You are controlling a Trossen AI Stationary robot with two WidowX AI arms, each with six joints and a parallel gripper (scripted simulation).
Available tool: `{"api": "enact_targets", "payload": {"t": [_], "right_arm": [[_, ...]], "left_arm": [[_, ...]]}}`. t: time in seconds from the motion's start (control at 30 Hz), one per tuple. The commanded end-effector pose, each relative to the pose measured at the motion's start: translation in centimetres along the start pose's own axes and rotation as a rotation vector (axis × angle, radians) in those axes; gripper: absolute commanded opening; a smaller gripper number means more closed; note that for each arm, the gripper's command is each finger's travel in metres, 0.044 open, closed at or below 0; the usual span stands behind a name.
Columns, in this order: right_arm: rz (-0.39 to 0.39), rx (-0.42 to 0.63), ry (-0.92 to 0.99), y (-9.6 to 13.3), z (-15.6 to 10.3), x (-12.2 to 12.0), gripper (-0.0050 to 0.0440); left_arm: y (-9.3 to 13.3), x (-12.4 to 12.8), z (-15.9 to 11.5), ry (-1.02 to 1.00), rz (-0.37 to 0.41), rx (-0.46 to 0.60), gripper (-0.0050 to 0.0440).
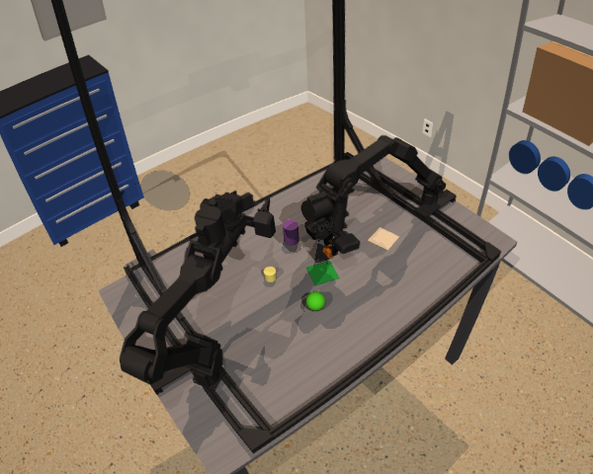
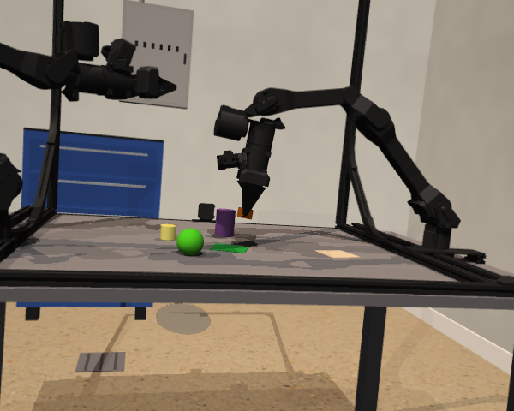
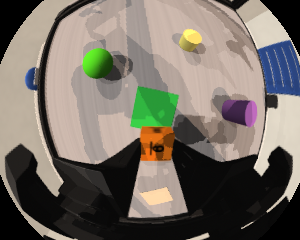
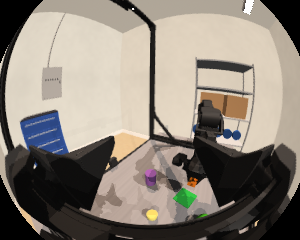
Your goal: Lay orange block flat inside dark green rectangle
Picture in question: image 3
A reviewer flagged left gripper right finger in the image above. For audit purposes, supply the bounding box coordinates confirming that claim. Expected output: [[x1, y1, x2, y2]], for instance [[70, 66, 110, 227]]
[[171, 139, 258, 217]]

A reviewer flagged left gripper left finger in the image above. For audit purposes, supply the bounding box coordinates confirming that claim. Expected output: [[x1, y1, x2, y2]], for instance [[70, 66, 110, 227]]
[[52, 138, 141, 220]]

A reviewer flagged green rectangle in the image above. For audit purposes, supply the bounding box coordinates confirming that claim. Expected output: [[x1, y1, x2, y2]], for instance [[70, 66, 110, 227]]
[[131, 86, 179, 129]]

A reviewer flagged purple cylinder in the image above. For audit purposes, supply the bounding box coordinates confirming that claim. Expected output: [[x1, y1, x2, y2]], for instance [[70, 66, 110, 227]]
[[222, 100, 257, 127]]

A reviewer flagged green ball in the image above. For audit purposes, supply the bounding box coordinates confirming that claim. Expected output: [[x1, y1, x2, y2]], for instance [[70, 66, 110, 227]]
[[82, 48, 113, 79]]

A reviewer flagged beige flat square pad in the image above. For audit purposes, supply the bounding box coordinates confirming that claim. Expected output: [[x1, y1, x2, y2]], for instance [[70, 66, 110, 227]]
[[141, 187, 172, 205]]

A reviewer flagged yellow cylinder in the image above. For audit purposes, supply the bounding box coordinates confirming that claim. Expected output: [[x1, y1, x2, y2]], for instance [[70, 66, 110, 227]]
[[179, 29, 202, 52]]

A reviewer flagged orange block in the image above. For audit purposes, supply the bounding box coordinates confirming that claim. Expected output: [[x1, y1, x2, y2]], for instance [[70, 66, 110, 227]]
[[140, 126, 175, 161]]

